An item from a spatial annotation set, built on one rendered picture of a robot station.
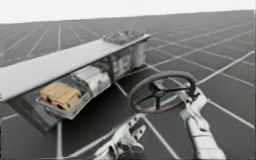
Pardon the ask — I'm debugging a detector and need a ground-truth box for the dark steering wheel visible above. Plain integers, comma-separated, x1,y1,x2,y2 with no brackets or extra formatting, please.
128,70,198,115

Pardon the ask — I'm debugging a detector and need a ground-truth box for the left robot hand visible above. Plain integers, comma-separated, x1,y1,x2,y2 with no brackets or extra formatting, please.
121,114,148,145

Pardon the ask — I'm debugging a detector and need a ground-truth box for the grey cart with brown box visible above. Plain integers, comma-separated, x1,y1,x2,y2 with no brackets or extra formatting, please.
0,30,152,136

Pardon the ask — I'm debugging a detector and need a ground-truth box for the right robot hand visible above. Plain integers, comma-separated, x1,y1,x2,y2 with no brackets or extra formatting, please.
176,83,209,122

